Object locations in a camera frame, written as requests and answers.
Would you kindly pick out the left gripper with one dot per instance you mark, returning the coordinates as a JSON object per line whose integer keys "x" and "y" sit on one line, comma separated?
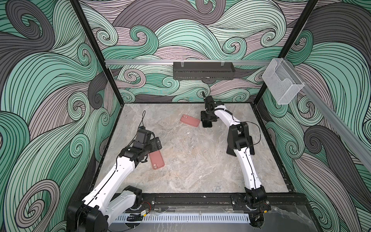
{"x": 154, "y": 147}

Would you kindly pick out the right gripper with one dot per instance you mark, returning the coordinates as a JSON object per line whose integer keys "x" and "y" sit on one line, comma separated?
{"x": 203, "y": 117}

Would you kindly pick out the black phone case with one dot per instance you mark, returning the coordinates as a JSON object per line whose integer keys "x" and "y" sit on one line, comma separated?
{"x": 207, "y": 123}

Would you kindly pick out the pink phone case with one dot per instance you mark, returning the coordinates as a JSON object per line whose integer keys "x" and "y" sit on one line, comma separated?
{"x": 191, "y": 121}
{"x": 157, "y": 160}

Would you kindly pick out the purple-edged black smartphone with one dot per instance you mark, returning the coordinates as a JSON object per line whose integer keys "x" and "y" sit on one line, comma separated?
{"x": 230, "y": 152}

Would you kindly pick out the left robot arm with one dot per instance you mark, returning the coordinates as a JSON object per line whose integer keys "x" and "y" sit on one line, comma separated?
{"x": 100, "y": 208}

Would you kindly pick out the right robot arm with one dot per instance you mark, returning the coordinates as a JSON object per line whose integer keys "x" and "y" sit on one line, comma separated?
{"x": 240, "y": 145}

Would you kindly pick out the black wall tray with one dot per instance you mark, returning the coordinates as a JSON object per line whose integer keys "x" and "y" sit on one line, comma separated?
{"x": 203, "y": 70}

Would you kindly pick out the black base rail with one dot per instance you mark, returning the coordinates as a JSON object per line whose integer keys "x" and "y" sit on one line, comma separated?
{"x": 217, "y": 199}

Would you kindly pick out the aluminium wall rail back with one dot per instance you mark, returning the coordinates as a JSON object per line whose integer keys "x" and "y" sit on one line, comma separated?
{"x": 170, "y": 62}

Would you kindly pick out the aluminium wall rail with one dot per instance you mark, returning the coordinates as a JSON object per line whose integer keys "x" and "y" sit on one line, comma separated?
{"x": 319, "y": 93}
{"x": 170, "y": 62}

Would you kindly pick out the clear acrylic wall holder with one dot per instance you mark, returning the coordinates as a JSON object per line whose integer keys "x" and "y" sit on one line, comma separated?
{"x": 282, "y": 80}

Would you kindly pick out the white slotted cable duct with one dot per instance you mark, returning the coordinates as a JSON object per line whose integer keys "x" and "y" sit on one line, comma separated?
{"x": 188, "y": 218}

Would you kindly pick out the aluminium wall rail right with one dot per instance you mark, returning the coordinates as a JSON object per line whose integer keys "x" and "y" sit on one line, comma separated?
{"x": 319, "y": 93}

